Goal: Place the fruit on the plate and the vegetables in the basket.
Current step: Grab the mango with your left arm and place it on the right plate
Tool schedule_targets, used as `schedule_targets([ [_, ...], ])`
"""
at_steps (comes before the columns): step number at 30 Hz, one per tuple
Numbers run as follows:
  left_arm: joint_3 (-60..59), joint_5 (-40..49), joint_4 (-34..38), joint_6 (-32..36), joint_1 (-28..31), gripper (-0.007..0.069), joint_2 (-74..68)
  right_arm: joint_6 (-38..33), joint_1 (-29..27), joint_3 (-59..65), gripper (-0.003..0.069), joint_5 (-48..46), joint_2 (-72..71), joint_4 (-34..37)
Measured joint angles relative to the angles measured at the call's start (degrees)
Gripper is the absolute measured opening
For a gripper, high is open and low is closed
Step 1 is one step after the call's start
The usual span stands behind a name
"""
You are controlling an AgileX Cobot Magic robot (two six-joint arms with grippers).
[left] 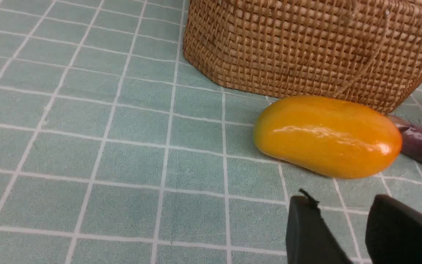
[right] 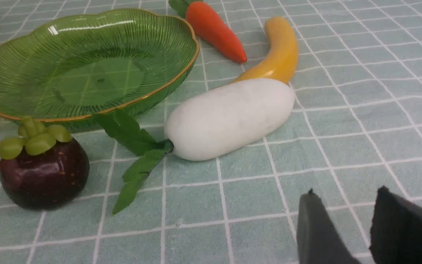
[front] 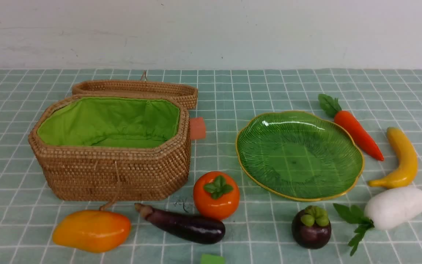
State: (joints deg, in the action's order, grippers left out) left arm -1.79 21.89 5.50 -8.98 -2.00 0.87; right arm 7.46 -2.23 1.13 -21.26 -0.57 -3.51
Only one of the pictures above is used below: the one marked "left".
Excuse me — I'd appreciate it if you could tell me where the yellow orange toy mango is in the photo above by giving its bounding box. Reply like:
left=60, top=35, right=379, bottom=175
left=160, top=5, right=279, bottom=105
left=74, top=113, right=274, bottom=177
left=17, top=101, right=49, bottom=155
left=253, top=96, right=402, bottom=179

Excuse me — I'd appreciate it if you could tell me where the green checkered tablecloth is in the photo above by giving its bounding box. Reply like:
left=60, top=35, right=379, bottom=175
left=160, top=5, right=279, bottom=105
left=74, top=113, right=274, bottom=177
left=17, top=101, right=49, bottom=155
left=0, top=0, right=422, bottom=264

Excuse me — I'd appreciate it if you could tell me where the woven rattan basket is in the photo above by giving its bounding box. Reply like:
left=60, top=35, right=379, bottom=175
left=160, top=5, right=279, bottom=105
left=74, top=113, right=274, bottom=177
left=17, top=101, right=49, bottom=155
left=182, top=0, right=422, bottom=113

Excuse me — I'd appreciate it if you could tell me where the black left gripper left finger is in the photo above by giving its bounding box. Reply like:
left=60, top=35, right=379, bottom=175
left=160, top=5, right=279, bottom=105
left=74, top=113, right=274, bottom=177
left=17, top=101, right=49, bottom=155
left=286, top=189, right=352, bottom=264

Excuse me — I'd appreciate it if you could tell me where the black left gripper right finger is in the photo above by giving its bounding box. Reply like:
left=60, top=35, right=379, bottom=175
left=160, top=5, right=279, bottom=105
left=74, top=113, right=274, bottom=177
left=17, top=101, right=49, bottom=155
left=365, top=194, right=422, bottom=264

